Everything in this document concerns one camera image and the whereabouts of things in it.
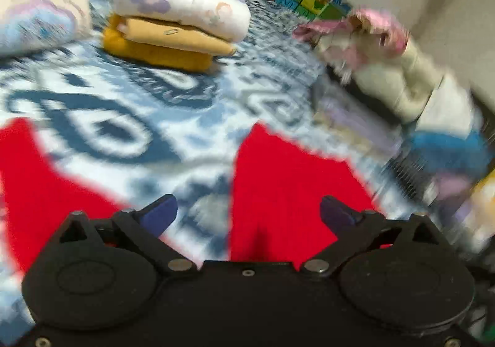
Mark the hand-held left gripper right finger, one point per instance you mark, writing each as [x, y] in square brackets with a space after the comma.
[336, 215]

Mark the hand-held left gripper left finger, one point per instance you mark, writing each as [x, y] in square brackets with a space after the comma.
[160, 215]

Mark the red sweater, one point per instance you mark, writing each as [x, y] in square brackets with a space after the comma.
[286, 184]

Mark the black grey striped sweater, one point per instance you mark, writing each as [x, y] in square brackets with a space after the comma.
[408, 177]

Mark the stack of folded towels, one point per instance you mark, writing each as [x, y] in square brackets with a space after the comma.
[348, 117]

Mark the blue patterned bedspread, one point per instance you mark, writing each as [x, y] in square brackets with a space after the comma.
[116, 99]

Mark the blue cloth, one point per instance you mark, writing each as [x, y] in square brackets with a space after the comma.
[448, 150]

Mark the cream puffy quilt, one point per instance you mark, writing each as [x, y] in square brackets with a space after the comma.
[386, 76]

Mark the mustard yellow folded garment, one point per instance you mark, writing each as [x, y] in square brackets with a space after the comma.
[154, 57]

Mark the tan folded garment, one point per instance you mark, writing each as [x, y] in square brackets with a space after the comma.
[162, 35]

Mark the pink shiny cloth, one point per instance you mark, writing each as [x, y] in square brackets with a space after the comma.
[367, 22]

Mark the purple cream printed shirt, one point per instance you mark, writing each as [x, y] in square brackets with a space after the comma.
[38, 3]

